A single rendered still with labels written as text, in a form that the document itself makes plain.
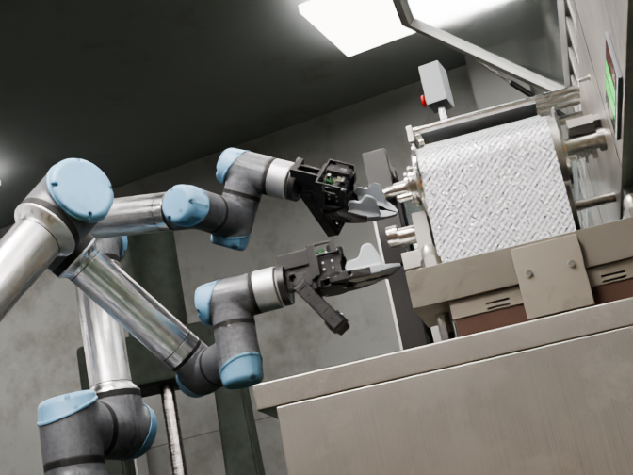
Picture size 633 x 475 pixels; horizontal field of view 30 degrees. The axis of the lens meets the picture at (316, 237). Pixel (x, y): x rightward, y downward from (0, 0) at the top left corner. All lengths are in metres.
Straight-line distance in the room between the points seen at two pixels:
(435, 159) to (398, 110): 4.67
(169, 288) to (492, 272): 4.31
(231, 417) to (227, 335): 3.79
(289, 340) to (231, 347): 4.66
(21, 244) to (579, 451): 0.91
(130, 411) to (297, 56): 3.96
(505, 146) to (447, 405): 0.55
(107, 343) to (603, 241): 1.09
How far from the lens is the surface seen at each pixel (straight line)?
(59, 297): 7.55
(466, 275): 1.82
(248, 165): 2.29
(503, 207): 2.05
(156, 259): 6.06
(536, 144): 2.08
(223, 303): 2.07
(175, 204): 2.18
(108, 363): 2.45
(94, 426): 2.33
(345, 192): 2.22
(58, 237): 1.95
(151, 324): 2.13
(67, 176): 1.97
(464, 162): 2.08
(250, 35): 5.88
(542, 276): 1.79
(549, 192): 2.05
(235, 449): 5.81
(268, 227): 6.88
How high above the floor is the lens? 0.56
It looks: 17 degrees up
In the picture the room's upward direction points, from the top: 11 degrees counter-clockwise
